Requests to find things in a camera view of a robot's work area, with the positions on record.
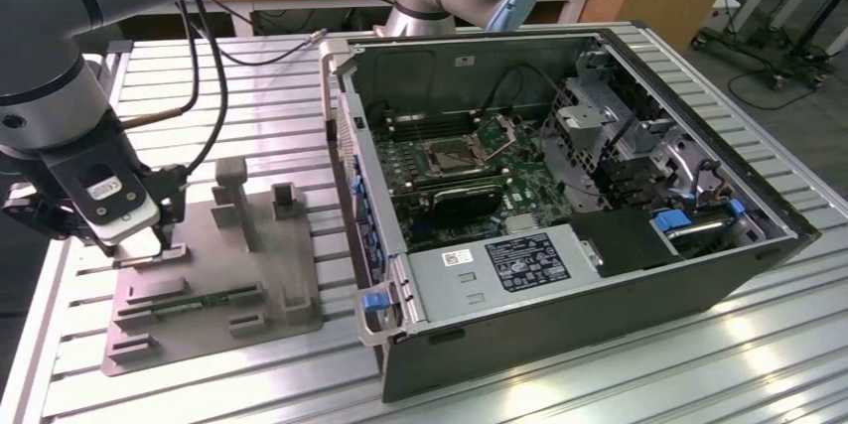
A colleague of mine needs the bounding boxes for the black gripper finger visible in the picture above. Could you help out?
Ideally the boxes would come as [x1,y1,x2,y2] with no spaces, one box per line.
[0,197,120,258]
[147,164,191,253]

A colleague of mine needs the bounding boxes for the black RAM slot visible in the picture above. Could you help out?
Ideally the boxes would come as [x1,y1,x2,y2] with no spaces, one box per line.
[388,124,479,135]
[389,130,480,142]
[387,119,477,129]
[384,113,476,123]

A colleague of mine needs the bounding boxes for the CPU socket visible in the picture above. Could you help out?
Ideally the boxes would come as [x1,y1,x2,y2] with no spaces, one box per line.
[423,137,493,173]

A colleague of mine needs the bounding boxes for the grey parts rack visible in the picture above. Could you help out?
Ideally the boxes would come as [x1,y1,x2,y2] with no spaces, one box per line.
[99,155,325,378]

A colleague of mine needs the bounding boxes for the green RAM stick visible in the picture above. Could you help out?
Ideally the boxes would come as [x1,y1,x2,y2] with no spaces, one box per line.
[148,289,264,319]

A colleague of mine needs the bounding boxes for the blue case latch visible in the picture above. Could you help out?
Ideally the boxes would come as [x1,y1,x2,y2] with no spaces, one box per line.
[360,289,389,317]

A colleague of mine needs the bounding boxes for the black graphics card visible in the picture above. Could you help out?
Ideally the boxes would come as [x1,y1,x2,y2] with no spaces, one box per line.
[407,176,504,226]

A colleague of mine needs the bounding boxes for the grey power supply unit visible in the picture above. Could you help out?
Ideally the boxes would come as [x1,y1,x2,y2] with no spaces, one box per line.
[403,224,601,324]

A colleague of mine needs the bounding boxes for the metal socket cover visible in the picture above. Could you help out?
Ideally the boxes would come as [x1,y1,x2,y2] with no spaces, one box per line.
[473,114,525,153]

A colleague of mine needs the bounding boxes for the silver chipset heatsink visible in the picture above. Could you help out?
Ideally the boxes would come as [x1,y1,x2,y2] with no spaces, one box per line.
[500,214,548,232]

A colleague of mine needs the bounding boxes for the green motherboard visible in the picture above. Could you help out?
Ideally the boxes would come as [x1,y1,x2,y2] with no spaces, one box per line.
[369,110,579,252]

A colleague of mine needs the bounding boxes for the silver metal drive cage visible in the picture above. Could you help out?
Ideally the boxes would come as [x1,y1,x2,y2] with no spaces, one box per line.
[548,49,664,212]

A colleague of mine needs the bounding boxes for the black open PC case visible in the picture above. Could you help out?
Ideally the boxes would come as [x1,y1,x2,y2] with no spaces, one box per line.
[317,26,823,403]

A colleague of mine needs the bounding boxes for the large blue disk clip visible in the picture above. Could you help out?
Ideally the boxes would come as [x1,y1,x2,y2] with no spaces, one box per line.
[652,210,695,242]

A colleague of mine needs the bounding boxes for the black cable with brass tip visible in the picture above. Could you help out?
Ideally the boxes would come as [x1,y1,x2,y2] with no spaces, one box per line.
[121,0,204,128]

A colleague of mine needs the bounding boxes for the black camera cable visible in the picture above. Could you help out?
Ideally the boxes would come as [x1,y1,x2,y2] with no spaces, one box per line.
[175,0,231,182]

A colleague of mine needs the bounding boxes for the black cable with silver plug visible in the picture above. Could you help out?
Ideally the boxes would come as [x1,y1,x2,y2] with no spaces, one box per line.
[197,29,332,69]

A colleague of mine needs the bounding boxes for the black looped wire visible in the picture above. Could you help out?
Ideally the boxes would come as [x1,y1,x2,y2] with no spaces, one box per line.
[487,63,564,122]

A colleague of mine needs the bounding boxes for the black floor cable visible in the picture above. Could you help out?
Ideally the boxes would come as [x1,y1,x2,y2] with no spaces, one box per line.
[728,65,824,111]

